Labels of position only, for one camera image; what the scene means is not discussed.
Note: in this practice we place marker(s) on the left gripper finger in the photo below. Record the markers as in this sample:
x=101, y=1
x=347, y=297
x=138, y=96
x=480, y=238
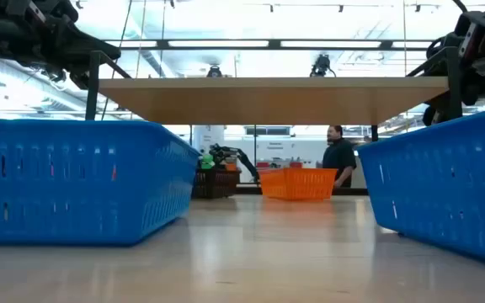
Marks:
x=99, y=52

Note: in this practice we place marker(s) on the blue plastic basket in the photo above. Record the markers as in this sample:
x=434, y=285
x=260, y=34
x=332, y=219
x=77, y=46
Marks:
x=444, y=181
x=78, y=189

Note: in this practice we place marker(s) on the orange plastic basket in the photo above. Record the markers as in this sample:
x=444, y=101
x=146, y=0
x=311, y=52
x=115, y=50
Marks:
x=297, y=185

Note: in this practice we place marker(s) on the background black robot arm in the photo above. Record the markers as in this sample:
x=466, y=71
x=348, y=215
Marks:
x=225, y=151

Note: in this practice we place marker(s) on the black ceiling spotlight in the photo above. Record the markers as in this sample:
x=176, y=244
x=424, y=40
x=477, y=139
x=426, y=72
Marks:
x=321, y=65
x=214, y=72

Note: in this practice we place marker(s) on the white pillar with signs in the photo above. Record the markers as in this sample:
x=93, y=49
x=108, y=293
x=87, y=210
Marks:
x=209, y=136

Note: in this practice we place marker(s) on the green background object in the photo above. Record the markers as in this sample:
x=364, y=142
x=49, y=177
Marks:
x=207, y=162

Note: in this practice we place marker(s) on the standing person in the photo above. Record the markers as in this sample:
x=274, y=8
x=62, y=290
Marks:
x=339, y=157

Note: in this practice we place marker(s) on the ceiling track light rail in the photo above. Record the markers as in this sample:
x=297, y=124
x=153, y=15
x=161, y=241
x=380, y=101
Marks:
x=340, y=7

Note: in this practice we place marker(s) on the wooden shelf black metal frame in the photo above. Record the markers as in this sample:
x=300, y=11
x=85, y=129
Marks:
x=268, y=101

